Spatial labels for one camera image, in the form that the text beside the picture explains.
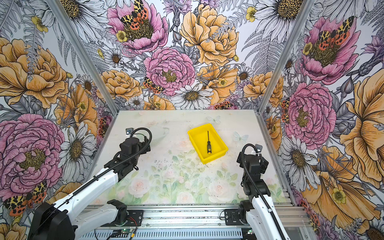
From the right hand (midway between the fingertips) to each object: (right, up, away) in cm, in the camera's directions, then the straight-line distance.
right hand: (251, 158), depth 81 cm
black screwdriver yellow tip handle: (-21, +5, +19) cm, 28 cm away
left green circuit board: (-62, -32, -10) cm, 70 cm away
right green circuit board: (-4, -33, -10) cm, 34 cm away
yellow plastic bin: (-27, +9, +23) cm, 37 cm away
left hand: (-62, +7, +3) cm, 62 cm away
